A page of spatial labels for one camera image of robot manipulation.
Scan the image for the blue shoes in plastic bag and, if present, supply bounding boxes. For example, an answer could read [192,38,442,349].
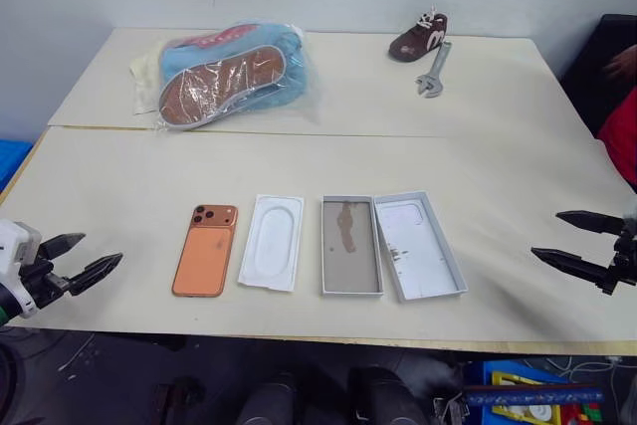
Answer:
[152,21,319,135]

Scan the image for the person in red clothing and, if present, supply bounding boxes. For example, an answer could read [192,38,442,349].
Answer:
[596,91,637,195]

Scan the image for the white moulded insert tray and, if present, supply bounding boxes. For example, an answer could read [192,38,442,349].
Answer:
[237,193,306,293]

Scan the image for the white phone box lid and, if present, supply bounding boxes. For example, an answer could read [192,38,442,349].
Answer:
[372,189,470,304]

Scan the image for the silver adjustable wrench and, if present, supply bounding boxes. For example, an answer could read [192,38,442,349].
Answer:
[415,40,454,98]

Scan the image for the blue plastic crate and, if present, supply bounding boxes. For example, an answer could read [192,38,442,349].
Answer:
[0,137,34,193]

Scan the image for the blue toy bin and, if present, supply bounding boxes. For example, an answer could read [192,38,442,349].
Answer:
[461,358,607,425]

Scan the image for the small brown shoe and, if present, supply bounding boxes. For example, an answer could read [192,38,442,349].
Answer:
[387,6,450,64]

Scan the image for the blue patterned tube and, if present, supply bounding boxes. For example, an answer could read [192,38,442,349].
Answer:
[463,383,606,408]

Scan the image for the yellow toy frame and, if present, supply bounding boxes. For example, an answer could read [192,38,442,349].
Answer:
[491,369,566,425]

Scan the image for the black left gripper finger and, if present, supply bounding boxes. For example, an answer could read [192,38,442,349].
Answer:
[41,232,88,262]
[66,252,124,297]

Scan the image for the person's hand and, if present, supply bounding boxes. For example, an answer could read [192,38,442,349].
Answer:
[603,44,637,82]

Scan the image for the cream cloth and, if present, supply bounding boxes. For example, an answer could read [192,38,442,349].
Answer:
[128,44,168,116]

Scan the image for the orange smartphone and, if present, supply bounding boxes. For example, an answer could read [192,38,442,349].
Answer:
[171,203,240,299]

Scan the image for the phone box base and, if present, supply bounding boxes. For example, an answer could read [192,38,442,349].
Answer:
[319,194,386,297]

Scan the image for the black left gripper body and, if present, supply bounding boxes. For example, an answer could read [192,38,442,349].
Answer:
[18,239,72,313]

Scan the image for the dark rounded shape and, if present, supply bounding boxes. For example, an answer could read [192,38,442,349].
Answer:
[346,366,415,425]
[237,371,311,425]

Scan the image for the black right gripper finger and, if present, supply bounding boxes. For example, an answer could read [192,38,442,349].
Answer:
[530,245,612,288]
[554,210,624,236]

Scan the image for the white floor cable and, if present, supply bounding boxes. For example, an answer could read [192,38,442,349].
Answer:
[545,353,637,384]
[56,333,97,372]

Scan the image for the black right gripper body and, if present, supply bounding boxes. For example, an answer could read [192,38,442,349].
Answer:
[598,218,637,297]

